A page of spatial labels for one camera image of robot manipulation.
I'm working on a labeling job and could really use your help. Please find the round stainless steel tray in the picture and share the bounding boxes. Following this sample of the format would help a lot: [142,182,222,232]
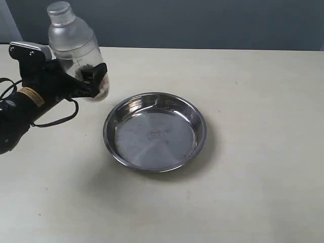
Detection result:
[103,92,207,173]

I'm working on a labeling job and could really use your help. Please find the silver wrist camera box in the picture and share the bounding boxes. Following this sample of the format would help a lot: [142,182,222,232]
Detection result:
[9,42,53,65]

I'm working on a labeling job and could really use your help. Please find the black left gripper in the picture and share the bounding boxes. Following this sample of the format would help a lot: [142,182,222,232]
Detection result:
[19,60,107,109]

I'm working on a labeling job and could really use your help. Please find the black camera cable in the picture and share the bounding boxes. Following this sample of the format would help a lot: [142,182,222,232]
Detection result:
[0,77,79,128]

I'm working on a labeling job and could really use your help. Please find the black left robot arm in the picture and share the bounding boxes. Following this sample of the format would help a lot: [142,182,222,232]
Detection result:
[1,60,107,154]

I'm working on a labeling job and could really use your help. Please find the clear plastic shaker bottle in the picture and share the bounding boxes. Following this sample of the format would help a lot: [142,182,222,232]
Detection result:
[46,1,110,102]

